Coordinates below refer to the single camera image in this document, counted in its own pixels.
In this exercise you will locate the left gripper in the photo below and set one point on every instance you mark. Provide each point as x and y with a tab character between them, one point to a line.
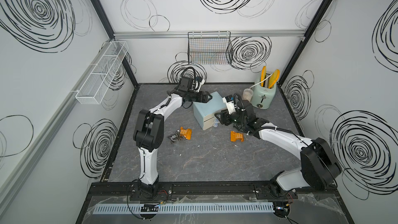
199	94

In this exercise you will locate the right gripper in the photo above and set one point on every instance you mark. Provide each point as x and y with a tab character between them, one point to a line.
224	116

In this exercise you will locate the light blue drawer box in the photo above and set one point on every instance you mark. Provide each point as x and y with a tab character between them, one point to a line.
204	113

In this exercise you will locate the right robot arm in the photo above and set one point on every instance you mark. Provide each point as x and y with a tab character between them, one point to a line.
319	165

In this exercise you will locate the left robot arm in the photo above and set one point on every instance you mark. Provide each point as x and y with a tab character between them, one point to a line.
149	129

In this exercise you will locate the orange cookie packet right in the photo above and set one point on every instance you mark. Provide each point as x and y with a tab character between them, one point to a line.
236	136

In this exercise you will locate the orange cookie packet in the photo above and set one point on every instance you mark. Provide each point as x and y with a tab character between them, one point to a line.
186	133
236	136

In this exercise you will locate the clear jar with oats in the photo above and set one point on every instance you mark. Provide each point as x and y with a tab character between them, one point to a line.
247	94

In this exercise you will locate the orange cookie packet left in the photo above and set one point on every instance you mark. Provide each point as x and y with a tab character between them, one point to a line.
186	133

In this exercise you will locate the mint green toaster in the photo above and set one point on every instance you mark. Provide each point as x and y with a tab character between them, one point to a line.
263	96

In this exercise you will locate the black cookie packet left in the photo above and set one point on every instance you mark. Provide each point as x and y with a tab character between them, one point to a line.
174	137

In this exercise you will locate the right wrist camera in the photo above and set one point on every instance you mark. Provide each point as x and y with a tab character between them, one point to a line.
229	101

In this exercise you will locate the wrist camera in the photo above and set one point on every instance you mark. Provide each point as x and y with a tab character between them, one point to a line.
198	83
229	101

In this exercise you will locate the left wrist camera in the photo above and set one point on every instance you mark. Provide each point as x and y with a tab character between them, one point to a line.
198	83

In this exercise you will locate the black wire wall basket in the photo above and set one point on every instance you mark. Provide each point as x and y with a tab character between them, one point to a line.
209	48

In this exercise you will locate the white slotted cable duct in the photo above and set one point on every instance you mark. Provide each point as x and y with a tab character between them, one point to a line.
185	208

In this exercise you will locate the white mesh wall shelf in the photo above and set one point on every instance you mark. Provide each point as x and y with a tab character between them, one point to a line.
108	74

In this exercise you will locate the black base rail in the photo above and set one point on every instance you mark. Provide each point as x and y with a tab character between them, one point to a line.
261	190

